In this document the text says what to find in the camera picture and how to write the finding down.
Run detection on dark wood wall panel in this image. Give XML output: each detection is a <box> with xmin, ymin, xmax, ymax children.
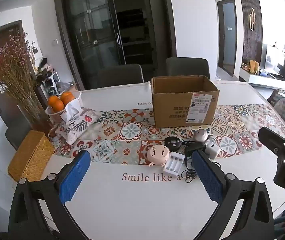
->
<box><xmin>239</xmin><ymin>0</ymin><xmax>263</xmax><ymax>80</ymax></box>

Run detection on dark glass sliding door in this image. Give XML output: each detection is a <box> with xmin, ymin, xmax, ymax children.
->
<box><xmin>54</xmin><ymin>0</ymin><xmax>177</xmax><ymax>90</ymax></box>

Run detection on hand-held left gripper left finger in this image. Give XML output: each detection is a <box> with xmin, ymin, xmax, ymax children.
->
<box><xmin>7</xmin><ymin>149</ymin><xmax>91</xmax><ymax>240</ymax></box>

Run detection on white media console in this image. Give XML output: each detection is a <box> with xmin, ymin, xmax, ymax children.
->
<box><xmin>240</xmin><ymin>67</ymin><xmax>285</xmax><ymax>90</ymax></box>

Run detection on chair with lace cover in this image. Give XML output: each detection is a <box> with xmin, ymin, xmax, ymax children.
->
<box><xmin>268</xmin><ymin>89</ymin><xmax>285</xmax><ymax>120</ymax></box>

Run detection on silver round case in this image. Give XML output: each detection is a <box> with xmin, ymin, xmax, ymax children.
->
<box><xmin>193</xmin><ymin>129</ymin><xmax>208</xmax><ymax>143</ymax></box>

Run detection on grey plastic bag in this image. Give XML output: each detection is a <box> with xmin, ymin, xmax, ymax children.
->
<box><xmin>56</xmin><ymin>81</ymin><xmax>76</xmax><ymax>93</ymax></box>

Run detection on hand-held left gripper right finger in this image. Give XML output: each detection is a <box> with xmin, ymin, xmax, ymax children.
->
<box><xmin>191</xmin><ymin>149</ymin><xmax>275</xmax><ymax>240</ymax></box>

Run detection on yellow woven box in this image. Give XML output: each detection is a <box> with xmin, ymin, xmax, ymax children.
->
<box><xmin>7</xmin><ymin>130</ymin><xmax>55</xmax><ymax>182</ymax></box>

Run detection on black round device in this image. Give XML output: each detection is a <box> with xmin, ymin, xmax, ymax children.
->
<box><xmin>164</xmin><ymin>136</ymin><xmax>182</xmax><ymax>150</ymax></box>

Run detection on gold wall ornament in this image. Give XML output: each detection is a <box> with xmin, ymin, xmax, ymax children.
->
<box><xmin>248</xmin><ymin>8</ymin><xmax>255</xmax><ymax>32</ymax></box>

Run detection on dried flower bouquet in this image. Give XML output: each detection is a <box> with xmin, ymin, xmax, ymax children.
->
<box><xmin>0</xmin><ymin>30</ymin><xmax>45</xmax><ymax>120</ymax></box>

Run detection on dark interior door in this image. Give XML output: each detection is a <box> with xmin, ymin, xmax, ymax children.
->
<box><xmin>217</xmin><ymin>0</ymin><xmax>238</xmax><ymax>77</ymax></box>

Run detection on pink round cartoon plug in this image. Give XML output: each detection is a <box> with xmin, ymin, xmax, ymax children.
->
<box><xmin>145</xmin><ymin>144</ymin><xmax>171</xmax><ymax>168</ymax></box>

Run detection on white plug adapter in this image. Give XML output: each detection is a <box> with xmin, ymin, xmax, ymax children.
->
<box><xmin>204</xmin><ymin>141</ymin><xmax>222</xmax><ymax>160</ymax></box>

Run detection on black power adapter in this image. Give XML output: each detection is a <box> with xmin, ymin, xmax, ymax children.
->
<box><xmin>184</xmin><ymin>142</ymin><xmax>205</xmax><ymax>157</ymax></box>

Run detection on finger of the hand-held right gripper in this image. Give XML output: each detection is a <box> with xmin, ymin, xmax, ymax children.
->
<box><xmin>258</xmin><ymin>127</ymin><xmax>285</xmax><ymax>161</ymax></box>

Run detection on white shoe rack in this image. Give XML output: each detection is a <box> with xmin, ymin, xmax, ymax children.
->
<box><xmin>34</xmin><ymin>71</ymin><xmax>59</xmax><ymax>93</ymax></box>

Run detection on grey dining chair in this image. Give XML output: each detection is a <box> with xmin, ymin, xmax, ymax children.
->
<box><xmin>166</xmin><ymin>57</ymin><xmax>210</xmax><ymax>82</ymax></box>
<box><xmin>97</xmin><ymin>64</ymin><xmax>145</xmax><ymax>90</ymax></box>
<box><xmin>5</xmin><ymin>122</ymin><xmax>31</xmax><ymax>150</ymax></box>

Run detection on brown cardboard box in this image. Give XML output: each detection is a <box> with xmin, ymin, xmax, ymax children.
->
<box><xmin>151</xmin><ymin>75</ymin><xmax>220</xmax><ymax>128</ymax></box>

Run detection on white battery charger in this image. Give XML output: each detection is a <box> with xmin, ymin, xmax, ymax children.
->
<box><xmin>163</xmin><ymin>151</ymin><xmax>185</xmax><ymax>174</ymax></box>

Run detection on floral fabric tissue pouch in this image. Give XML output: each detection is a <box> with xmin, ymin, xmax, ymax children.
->
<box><xmin>55</xmin><ymin>99</ymin><xmax>103</xmax><ymax>145</ymax></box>

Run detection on white fruit basket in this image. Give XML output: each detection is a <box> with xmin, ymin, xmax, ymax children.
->
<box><xmin>45</xmin><ymin>90</ymin><xmax>83</xmax><ymax>119</ymax></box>

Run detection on glass vase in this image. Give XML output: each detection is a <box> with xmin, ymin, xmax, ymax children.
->
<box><xmin>17</xmin><ymin>97</ymin><xmax>54</xmax><ymax>138</ymax></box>

